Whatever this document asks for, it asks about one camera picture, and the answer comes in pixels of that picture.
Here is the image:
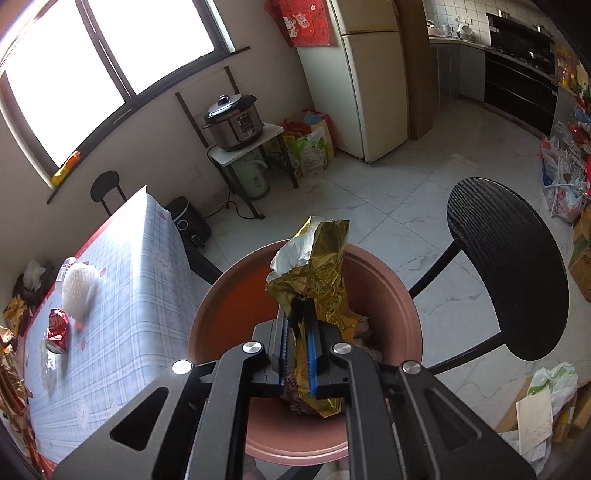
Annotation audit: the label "black air fryer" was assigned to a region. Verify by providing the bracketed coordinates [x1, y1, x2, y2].
[165, 196, 211, 249]

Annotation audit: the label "cardboard box on floor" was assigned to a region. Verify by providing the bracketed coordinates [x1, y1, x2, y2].
[568, 215, 591, 302]

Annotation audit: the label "blue plaid tablecloth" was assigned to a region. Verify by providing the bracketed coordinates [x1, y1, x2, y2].
[22, 189, 197, 464]

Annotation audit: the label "black stool by window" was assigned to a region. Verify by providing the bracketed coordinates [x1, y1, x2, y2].
[90, 170, 127, 217]

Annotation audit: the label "red soda can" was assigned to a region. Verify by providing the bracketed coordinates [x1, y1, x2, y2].
[45, 308, 69, 354]

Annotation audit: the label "gold foil wrapper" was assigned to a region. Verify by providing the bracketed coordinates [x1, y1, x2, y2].
[266, 216, 360, 418]

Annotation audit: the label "orange bag on windowsill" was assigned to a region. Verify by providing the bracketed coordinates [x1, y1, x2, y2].
[51, 151, 81, 187]

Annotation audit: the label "electric pressure cooker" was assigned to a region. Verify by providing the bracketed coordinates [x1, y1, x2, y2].
[204, 94, 263, 151]

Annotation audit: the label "cream refrigerator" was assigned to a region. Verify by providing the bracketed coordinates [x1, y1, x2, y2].
[297, 1, 409, 163]

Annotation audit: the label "brown plastic trash bucket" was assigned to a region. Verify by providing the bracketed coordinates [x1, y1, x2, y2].
[186, 239, 424, 466]

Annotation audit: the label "green kettle under table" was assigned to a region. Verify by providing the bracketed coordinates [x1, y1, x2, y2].
[231, 151, 270, 200]

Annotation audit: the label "black kitchen stove unit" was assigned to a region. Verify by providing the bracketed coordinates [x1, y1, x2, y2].
[484, 13, 558, 136]

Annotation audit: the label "small white side table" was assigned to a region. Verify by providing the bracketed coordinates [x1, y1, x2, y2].
[174, 66, 298, 220]

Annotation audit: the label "window with black frame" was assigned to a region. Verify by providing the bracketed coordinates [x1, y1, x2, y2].
[1, 1, 240, 192]

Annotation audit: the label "yellow snack bags pile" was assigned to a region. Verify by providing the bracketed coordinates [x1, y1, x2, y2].
[1, 295, 38, 465]

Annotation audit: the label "green printed shopping bag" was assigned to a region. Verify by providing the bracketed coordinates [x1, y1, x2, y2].
[283, 110, 335, 176]

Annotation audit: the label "plastic bags on floor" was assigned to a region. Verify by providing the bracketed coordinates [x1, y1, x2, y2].
[539, 82, 591, 225]

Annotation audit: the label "large white foam net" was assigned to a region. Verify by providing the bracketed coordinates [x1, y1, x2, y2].
[61, 263, 99, 321]

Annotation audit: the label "black round-back chair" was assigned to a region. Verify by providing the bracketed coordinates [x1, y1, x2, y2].
[410, 177, 569, 375]

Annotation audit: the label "red fridge cover cloth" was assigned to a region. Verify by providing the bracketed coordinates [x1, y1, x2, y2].
[264, 0, 331, 48]

